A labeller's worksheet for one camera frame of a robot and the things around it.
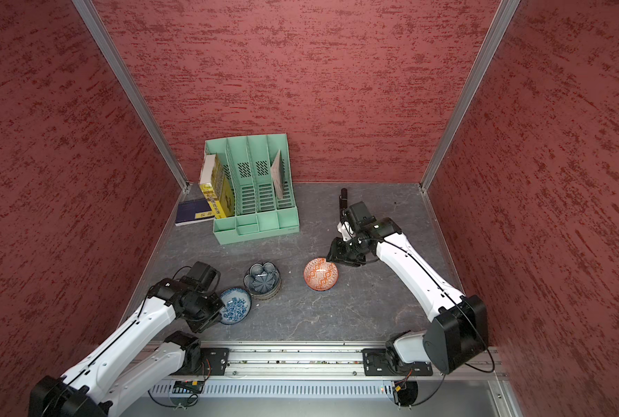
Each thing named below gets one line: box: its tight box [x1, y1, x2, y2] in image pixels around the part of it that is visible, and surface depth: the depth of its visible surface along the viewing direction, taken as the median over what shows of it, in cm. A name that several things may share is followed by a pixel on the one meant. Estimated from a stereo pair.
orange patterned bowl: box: [303, 257, 340, 292], surface depth 90 cm
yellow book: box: [199, 153, 236, 219], surface depth 91 cm
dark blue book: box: [174, 198, 215, 227], surface depth 112 cm
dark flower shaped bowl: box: [243, 262, 281, 294], surface depth 85 cm
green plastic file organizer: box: [205, 133, 300, 245], surface depth 105 cm
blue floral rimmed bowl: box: [219, 286, 253, 325], surface depth 85 cm
